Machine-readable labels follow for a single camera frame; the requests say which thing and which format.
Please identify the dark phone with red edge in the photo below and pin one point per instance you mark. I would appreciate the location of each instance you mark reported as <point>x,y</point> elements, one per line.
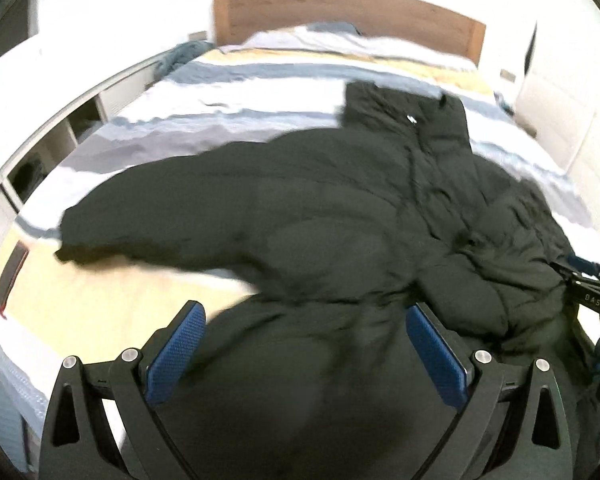
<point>11,280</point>

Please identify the lavender pillow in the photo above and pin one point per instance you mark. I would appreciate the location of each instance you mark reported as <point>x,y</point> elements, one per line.
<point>280,39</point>

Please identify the white shelf unit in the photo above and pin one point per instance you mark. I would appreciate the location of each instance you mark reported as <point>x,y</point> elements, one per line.
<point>115,95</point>

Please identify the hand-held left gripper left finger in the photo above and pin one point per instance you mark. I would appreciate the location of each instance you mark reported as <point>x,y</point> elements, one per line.
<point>177,355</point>

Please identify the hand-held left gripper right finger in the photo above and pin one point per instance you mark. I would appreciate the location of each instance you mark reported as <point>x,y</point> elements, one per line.
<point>435,355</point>

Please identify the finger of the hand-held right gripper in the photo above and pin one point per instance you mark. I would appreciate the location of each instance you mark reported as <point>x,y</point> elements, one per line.
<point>577,266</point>

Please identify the white wardrobe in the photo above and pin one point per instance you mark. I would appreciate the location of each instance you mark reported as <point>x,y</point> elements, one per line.
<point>580,125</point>

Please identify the wall socket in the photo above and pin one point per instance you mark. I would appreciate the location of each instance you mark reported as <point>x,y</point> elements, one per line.
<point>196,35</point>

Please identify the blue-grey cloth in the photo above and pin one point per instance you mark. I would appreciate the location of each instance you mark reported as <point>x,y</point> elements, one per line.
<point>180,56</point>

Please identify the wall switch plate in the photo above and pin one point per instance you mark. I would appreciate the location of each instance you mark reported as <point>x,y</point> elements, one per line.
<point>508,75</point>

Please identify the black puffer jacket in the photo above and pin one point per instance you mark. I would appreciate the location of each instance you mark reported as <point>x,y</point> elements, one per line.
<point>305,200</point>

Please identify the striped duvet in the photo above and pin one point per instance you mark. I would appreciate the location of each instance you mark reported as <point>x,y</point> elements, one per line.
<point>205,95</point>

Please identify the white mattress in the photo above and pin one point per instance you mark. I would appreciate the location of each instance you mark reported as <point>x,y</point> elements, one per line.
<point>10,375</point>

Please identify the wooden headboard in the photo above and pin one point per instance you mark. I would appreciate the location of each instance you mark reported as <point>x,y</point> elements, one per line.
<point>340,7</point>

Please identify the grey-blue pillow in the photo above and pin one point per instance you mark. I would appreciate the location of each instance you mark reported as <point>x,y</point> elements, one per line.
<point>332,27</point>

